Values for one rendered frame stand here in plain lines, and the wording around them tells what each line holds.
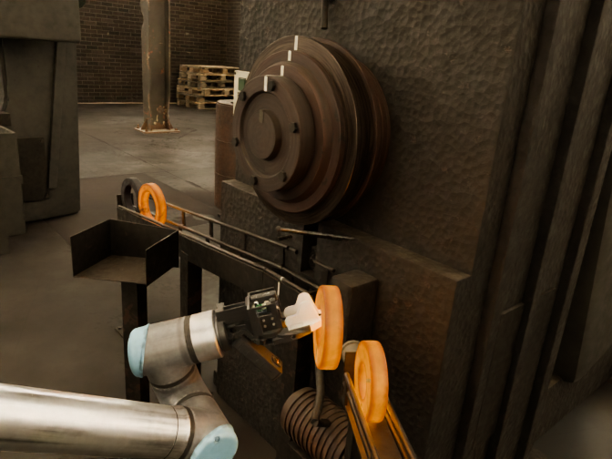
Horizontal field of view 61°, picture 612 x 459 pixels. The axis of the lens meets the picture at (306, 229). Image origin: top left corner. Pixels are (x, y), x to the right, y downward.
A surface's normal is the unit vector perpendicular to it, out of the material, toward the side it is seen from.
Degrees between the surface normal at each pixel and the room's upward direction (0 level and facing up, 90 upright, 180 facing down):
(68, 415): 50
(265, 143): 90
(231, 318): 89
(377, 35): 90
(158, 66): 90
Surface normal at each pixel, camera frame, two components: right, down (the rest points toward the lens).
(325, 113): 0.22, -0.04
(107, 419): 0.70, -0.44
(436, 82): -0.76, 0.15
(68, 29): 0.75, 0.27
